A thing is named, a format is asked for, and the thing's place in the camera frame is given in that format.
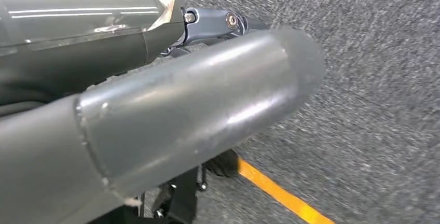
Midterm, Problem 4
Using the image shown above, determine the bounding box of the yellow floor tape square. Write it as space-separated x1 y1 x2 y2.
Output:
237 157 336 224

